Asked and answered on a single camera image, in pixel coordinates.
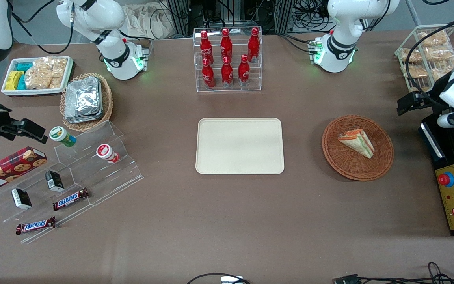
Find black cable bundle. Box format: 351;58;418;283
278;0;335;44

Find yellow snack pack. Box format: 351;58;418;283
5;71;23;90

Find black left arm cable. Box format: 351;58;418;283
406;18;454;104

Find red cola bottle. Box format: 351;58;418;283
220;28;233;64
238;54;250;86
221;56;234;88
200;31;214;65
248;28;260;63
202;58;216;89

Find oval tan wicker basket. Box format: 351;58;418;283
60;73;114;132

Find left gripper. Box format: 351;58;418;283
397;73;454;116

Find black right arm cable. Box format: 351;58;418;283
11;0;74;55

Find red lid snack cup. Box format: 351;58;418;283
96;144;120;163

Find green lid snack cup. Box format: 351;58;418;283
49;126;77;148

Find brown Snickers bar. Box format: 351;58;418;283
52;188;89;211
16;217;56;235

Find white cloth bag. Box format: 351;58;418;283
123;3;177;40

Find black control box yellow panel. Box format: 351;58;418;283
419;112;454;237

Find round brown wicker basket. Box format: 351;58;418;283
322;114;394;181

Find white rectangular snack tray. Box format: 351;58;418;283
1;56;74;97

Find white wire basket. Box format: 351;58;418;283
394;24;454;93

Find clear acrylic tiered shelf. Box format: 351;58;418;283
0;120;145;244

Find red tartan cookie box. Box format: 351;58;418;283
0;146;48;194

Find triangle sandwich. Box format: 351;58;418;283
337;129;375;159

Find clear bag of pastry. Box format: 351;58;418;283
424;45;454;63
431;59;454;81
400;47;423;64
402;64;428;79
418;31;450;47

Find black cable with white plug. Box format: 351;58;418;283
186;273;251;284

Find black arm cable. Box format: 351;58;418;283
406;18;454;104
11;0;74;55

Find clear bag of crackers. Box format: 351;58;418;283
25;56;68;90

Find silver foil pouch stack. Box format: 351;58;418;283
64;77;103;123

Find clear acrylic bottle rack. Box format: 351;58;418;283
193;27;263;93

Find small black box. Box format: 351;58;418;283
11;188;33;210
45;170;65;192

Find cream plastic tray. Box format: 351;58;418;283
195;118;285;175

